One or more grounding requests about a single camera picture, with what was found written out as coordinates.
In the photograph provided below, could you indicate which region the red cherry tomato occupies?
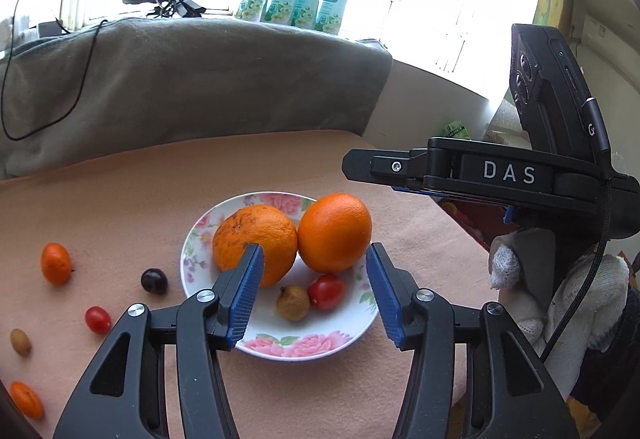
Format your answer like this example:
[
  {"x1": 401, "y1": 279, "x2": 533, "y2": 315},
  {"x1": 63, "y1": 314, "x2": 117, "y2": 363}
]
[
  {"x1": 85, "y1": 306, "x2": 112, "y2": 336},
  {"x1": 307, "y1": 273, "x2": 346, "y2": 311}
]

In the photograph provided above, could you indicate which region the smooth large orange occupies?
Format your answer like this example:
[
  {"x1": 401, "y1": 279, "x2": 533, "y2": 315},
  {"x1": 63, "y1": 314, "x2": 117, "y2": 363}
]
[{"x1": 297, "y1": 193, "x2": 372, "y2": 274}]

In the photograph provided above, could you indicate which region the dark cherry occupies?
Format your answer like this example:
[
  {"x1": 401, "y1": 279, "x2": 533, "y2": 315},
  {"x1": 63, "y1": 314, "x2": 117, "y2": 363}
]
[{"x1": 140, "y1": 268, "x2": 168, "y2": 295}]

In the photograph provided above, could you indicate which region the speckled orange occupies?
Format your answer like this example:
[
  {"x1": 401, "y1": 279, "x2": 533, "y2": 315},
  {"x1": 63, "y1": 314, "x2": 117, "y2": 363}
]
[{"x1": 212, "y1": 205, "x2": 298, "y2": 287}]

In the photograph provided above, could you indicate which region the small mandarin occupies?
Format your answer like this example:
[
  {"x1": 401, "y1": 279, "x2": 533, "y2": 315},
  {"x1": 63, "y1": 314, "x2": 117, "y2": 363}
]
[{"x1": 40, "y1": 242, "x2": 73, "y2": 285}]

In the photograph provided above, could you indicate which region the floral white plate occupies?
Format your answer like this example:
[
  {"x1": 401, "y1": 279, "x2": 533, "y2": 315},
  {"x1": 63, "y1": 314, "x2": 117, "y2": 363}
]
[{"x1": 179, "y1": 190, "x2": 381, "y2": 363}]

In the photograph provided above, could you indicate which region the brown longan fruit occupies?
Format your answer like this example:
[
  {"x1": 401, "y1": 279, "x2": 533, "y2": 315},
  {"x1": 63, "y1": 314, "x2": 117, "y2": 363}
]
[{"x1": 276, "y1": 284, "x2": 310, "y2": 322}]

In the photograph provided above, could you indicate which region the gloved right hand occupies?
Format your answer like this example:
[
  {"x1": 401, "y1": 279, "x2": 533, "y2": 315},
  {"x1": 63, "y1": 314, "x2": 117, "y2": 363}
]
[{"x1": 488, "y1": 227, "x2": 632, "y2": 400}]

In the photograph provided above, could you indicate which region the small kumquat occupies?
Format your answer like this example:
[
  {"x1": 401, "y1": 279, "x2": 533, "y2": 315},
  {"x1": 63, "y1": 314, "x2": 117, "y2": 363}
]
[{"x1": 10, "y1": 381, "x2": 44, "y2": 421}]

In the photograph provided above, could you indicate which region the peach blanket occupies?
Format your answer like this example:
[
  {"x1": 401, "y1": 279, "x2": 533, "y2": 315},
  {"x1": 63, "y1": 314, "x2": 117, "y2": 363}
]
[{"x1": 1, "y1": 132, "x2": 494, "y2": 438}]

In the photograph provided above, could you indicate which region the grey blanket cushion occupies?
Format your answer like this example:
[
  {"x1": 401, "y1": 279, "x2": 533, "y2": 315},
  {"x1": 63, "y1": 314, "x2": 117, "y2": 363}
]
[{"x1": 1, "y1": 19, "x2": 393, "y2": 179}]

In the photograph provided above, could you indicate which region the black right camera box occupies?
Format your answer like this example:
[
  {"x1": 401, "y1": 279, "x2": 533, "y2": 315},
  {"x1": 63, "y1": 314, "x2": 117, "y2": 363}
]
[{"x1": 510, "y1": 23, "x2": 613, "y2": 175}]

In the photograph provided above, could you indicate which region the black camera cable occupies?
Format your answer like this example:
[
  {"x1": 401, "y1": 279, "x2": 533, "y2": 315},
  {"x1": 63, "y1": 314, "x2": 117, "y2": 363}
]
[{"x1": 539, "y1": 96, "x2": 614, "y2": 362}]

